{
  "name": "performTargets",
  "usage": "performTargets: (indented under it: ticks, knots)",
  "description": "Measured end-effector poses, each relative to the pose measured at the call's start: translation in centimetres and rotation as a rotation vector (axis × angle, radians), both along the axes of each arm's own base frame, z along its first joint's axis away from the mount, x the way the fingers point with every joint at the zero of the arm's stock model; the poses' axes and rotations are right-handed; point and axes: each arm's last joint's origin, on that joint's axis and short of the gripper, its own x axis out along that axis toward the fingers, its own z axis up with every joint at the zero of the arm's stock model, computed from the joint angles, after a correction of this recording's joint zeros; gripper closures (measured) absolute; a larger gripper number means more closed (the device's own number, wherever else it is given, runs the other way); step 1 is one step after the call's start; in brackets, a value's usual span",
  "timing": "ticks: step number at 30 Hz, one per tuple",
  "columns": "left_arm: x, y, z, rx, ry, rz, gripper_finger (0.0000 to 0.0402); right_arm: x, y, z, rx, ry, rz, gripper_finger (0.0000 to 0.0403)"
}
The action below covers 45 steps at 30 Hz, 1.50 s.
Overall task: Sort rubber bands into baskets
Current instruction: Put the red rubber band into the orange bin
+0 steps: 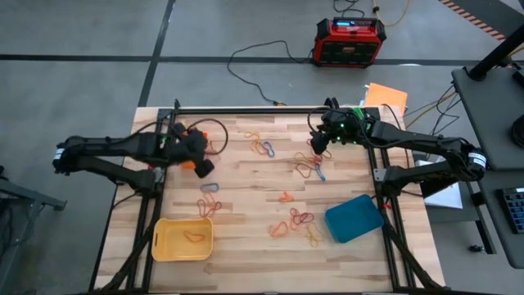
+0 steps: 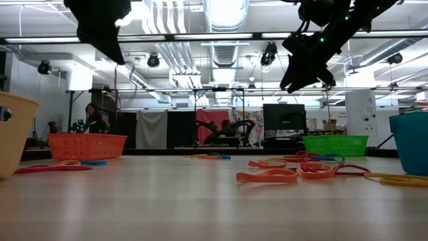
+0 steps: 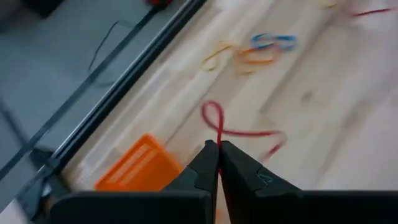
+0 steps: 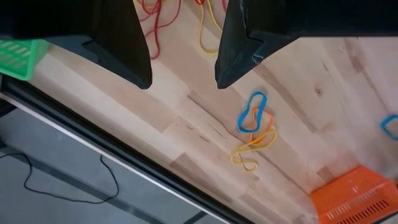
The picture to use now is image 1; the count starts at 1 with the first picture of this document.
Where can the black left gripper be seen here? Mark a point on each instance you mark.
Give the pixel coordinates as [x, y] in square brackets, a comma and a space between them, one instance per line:
[190, 147]

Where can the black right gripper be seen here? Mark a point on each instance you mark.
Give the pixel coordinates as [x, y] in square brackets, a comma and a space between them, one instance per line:
[340, 129]

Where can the dark red rubber band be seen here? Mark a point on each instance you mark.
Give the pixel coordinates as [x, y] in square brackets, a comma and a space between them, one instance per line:
[327, 155]
[305, 216]

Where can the yellow rubber band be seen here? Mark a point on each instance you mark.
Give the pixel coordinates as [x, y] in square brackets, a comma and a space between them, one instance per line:
[303, 157]
[313, 237]
[254, 141]

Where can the orange rubber band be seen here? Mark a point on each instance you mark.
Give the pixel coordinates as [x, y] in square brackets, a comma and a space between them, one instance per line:
[293, 223]
[286, 198]
[258, 148]
[186, 234]
[273, 232]

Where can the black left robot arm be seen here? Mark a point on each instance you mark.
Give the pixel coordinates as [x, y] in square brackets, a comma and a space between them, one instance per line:
[114, 144]

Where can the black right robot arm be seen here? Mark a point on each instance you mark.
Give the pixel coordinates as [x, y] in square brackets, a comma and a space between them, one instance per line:
[409, 137]

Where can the orange plastic basket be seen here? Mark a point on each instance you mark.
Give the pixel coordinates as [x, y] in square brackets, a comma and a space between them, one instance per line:
[188, 165]

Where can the orange paper sheet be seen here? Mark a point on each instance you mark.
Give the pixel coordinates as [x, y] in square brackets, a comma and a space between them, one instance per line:
[387, 96]

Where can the grey metal mounting plate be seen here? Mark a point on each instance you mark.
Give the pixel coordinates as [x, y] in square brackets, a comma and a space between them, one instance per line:
[378, 175]

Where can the red portable power station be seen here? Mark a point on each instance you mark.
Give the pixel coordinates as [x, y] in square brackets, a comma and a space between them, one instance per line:
[348, 49]

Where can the blue plastic basket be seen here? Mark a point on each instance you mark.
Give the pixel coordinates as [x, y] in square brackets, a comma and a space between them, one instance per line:
[354, 221]

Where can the yellow plastic basket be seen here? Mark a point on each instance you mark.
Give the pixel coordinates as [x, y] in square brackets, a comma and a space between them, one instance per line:
[163, 246]

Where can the white paper sheet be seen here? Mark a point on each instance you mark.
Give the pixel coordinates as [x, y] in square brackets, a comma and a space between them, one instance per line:
[446, 198]

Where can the large grey desk top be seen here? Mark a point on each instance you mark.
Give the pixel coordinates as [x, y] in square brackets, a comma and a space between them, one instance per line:
[487, 119]

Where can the grey metal stand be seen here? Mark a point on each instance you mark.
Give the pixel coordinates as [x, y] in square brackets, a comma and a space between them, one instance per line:
[32, 198]

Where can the hazard striped floor strip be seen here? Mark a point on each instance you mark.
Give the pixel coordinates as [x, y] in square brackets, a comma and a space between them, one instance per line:
[471, 18]

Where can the black desk pole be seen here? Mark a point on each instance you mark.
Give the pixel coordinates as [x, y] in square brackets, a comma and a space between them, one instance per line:
[495, 55]

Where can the black round object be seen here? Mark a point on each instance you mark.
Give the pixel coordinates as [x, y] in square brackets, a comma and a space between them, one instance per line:
[519, 137]

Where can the small black caster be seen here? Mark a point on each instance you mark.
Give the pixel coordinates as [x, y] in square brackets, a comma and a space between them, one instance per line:
[475, 248]

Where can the black computer keyboard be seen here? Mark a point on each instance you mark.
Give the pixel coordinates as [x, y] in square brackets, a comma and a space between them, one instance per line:
[513, 209]

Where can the grey desk with keyboard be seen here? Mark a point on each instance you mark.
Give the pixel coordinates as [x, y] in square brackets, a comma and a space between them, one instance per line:
[516, 250]

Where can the black desk frame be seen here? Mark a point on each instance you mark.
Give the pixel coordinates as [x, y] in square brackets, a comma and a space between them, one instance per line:
[486, 233]

